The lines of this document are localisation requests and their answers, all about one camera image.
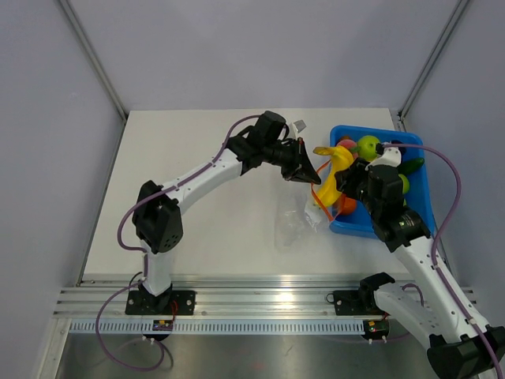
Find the orange tomato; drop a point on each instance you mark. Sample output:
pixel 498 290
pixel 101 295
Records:
pixel 345 206

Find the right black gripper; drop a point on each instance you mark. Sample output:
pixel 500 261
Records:
pixel 347 178

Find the left aluminium frame post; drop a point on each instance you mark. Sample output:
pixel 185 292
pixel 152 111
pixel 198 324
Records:
pixel 85 44

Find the aluminium frame post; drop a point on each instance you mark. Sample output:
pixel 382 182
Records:
pixel 435 54
pixel 85 44

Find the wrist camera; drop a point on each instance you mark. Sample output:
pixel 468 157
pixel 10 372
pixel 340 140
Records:
pixel 386 156
pixel 295 128

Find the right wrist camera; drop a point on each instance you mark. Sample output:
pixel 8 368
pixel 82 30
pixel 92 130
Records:
pixel 386 156

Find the aluminium mounting rail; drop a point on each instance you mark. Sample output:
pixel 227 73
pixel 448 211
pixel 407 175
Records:
pixel 221 297

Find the clear zip top bag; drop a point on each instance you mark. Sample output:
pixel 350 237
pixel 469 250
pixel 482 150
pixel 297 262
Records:
pixel 300 222

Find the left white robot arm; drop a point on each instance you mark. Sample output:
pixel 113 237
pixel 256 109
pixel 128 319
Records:
pixel 157 217

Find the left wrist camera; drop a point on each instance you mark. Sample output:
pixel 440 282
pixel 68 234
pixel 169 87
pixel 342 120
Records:
pixel 295 128

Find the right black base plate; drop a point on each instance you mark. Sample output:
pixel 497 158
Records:
pixel 348 303

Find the right aluminium frame post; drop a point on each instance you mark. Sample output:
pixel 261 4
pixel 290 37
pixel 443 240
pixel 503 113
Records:
pixel 435 54

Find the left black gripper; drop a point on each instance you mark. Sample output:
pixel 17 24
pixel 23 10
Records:
pixel 300 168

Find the green cucumber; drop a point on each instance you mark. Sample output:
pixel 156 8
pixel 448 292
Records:
pixel 411 166

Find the white slotted cable duct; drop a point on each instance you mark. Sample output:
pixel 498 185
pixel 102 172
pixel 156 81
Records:
pixel 224 327

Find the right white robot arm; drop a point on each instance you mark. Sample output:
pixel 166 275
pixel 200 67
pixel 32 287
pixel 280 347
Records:
pixel 459 341

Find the green apple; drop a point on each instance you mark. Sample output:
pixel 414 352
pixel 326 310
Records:
pixel 367 147

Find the blue plastic bin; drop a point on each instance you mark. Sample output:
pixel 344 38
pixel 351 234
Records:
pixel 358 223

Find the pink peach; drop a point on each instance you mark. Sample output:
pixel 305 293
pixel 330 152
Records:
pixel 349 144

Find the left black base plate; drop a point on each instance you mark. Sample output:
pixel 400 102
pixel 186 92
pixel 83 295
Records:
pixel 181 302

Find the right small circuit board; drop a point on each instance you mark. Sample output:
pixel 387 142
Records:
pixel 377 329

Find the small circuit board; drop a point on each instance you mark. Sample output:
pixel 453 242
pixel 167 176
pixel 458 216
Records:
pixel 377 329
pixel 163 325

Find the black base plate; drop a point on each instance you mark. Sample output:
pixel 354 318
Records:
pixel 348 303
pixel 181 302

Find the left small circuit board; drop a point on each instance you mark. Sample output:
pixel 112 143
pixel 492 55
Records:
pixel 163 325

